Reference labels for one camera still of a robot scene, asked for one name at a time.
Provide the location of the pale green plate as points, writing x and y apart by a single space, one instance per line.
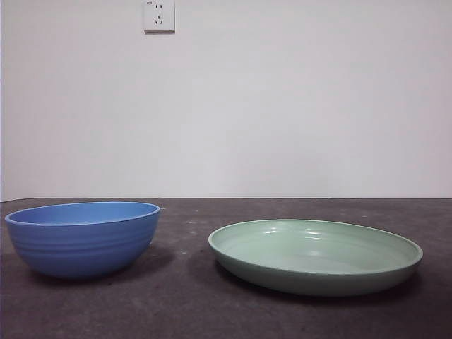
318 275

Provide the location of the blue ribbed bowl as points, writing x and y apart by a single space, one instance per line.
81 247

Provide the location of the white wall socket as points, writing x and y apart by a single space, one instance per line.
159 17

